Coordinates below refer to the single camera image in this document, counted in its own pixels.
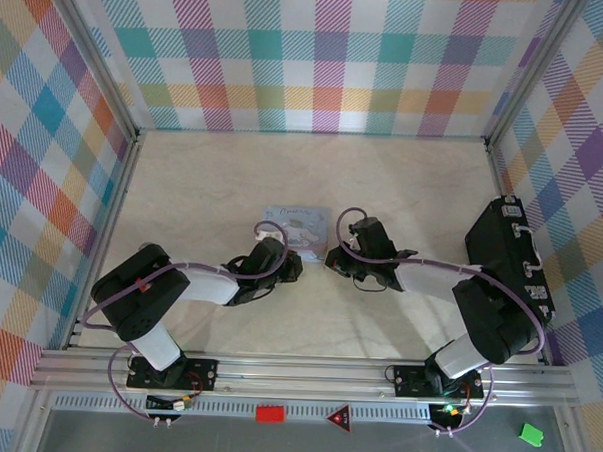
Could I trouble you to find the black hard carry case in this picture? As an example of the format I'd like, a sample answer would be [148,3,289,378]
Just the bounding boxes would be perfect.
[458,192,565,329]

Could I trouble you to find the red rectangular block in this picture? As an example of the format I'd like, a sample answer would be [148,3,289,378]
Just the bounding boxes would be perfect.
[254,404,288,426]

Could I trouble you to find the red triangle warning sign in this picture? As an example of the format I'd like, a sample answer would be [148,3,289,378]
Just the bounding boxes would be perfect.
[323,401,354,432]

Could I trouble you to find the green plastic block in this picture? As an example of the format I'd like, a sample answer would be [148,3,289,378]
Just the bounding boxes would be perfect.
[517,421,546,447]

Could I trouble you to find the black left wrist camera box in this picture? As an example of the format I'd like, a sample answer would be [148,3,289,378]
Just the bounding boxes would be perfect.
[284,251,305,285]

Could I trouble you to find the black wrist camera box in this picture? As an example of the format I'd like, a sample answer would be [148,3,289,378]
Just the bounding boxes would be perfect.
[323,248,352,277]
[284,251,305,285]

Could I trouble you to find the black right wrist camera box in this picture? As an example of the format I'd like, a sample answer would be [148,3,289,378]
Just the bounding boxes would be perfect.
[323,248,352,277]

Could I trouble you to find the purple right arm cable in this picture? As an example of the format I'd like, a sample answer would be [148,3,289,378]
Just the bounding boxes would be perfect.
[326,205,553,439]

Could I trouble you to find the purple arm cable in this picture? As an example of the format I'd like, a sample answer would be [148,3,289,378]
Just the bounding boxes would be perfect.
[326,205,553,439]
[76,213,292,427]

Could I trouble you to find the aluminium front frame rail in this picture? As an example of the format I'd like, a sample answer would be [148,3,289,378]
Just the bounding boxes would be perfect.
[29,344,583,414]

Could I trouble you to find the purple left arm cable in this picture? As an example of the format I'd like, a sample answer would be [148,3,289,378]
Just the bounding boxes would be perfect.
[76,213,292,427]

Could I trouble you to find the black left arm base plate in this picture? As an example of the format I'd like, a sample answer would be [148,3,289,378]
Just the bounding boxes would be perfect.
[125,355,220,393]

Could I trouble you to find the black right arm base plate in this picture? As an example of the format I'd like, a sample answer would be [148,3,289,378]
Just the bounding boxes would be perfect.
[390,363,484,402]

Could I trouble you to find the perforated metal cable tray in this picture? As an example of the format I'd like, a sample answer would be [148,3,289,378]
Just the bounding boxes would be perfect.
[51,388,434,429]

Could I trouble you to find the aluminium left side rail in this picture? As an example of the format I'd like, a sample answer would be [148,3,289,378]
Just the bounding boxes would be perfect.
[61,134,143,354]

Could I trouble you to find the aluminium right frame post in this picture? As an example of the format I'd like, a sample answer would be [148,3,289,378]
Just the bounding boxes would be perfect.
[483,0,591,155]

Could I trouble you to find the aluminium frame post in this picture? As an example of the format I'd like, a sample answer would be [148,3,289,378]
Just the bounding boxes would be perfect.
[43,0,148,141]
[483,0,591,155]

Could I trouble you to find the aluminium left frame post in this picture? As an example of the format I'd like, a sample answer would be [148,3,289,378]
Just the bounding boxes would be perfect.
[43,0,148,141]

